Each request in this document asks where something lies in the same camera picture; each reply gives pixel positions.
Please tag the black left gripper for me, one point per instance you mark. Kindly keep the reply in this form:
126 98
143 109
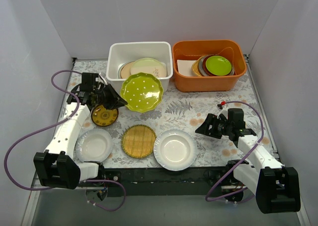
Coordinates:
108 97

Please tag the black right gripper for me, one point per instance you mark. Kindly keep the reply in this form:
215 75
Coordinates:
211 125

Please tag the white watermelon pattern plate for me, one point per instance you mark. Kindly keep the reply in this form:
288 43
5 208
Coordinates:
119 71

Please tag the beige bird pattern plate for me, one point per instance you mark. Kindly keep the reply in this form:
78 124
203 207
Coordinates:
126 71

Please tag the green dotted scalloped plate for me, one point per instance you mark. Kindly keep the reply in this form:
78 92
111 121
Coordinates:
143 92

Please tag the woven bamboo round plate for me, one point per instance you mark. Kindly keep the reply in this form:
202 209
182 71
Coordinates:
138 141

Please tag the beige green floral plate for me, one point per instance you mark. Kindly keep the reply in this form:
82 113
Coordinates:
149 66

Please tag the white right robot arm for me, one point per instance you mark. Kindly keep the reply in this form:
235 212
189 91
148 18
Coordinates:
275 186

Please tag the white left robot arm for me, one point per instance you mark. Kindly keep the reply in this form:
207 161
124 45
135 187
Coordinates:
72 157

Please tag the white plastic bin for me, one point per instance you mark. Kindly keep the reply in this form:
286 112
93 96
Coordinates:
122 53

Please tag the green plate in orange bin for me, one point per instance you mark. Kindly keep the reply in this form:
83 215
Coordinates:
218 65

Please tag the stack of plates in bin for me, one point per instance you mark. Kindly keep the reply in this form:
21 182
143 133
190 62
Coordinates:
200 70

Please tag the white paper in orange bin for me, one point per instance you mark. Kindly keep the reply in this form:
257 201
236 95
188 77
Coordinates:
185 67

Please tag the orange plastic bin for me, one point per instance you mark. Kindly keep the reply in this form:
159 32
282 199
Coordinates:
193 50

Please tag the small yellow black dish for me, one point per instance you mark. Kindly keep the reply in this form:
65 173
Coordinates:
103 117

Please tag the white deep plate centre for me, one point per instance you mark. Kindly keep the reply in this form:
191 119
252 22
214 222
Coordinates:
175 150

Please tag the white deep plate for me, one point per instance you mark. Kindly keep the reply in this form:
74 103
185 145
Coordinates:
94 145
175 150

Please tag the white deep plate left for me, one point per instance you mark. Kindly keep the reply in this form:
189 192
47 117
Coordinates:
94 145

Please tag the floral patterned table mat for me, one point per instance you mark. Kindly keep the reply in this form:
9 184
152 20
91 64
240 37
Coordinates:
186 112

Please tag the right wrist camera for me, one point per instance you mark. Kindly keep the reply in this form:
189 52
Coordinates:
236 117

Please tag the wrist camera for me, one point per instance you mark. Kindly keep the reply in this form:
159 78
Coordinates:
88 81
236 117

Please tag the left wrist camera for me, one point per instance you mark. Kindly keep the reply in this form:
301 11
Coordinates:
88 81

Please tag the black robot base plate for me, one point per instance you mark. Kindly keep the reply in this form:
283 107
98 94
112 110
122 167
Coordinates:
162 182

